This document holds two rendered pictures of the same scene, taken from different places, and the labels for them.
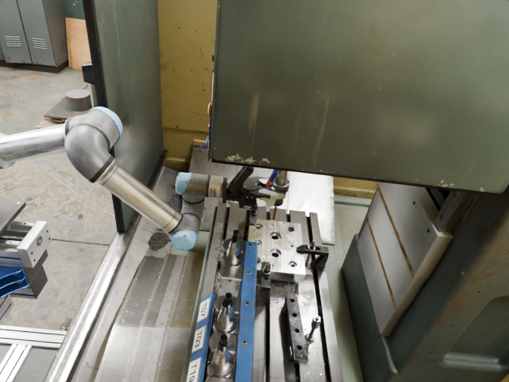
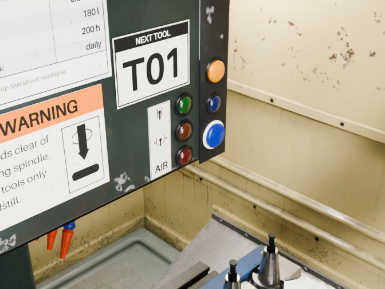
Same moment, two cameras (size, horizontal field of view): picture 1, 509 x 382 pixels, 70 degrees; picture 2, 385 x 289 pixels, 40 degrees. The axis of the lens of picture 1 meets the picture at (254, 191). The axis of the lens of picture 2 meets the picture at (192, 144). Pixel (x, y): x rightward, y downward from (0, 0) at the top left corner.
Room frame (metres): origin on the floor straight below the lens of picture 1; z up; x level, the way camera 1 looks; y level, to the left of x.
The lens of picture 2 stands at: (1.08, 0.52, 1.93)
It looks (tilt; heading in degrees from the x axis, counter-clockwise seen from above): 28 degrees down; 228
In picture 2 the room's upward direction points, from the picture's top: straight up
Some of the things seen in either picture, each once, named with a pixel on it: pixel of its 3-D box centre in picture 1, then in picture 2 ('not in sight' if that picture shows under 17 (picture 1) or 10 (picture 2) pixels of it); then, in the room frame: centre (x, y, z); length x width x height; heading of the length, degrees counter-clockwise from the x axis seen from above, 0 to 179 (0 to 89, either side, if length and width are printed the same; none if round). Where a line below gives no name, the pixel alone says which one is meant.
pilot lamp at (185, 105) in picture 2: not in sight; (184, 105); (0.73, 0.11, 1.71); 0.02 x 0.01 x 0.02; 3
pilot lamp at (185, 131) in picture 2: not in sight; (184, 131); (0.73, 0.11, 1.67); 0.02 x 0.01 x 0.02; 3
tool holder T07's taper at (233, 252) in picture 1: (233, 248); not in sight; (0.76, 0.04, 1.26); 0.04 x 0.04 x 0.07
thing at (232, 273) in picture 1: (230, 272); not in sight; (0.71, 0.03, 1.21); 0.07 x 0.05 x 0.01; 93
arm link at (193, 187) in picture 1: (193, 185); not in sight; (0.97, 0.21, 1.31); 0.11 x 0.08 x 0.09; 93
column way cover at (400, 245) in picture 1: (390, 241); not in sight; (1.01, -0.53, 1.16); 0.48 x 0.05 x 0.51; 3
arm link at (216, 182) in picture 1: (217, 187); not in sight; (0.97, 0.13, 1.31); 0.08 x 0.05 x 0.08; 3
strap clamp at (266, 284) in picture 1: (264, 279); not in sight; (0.90, -0.09, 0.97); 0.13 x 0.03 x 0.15; 3
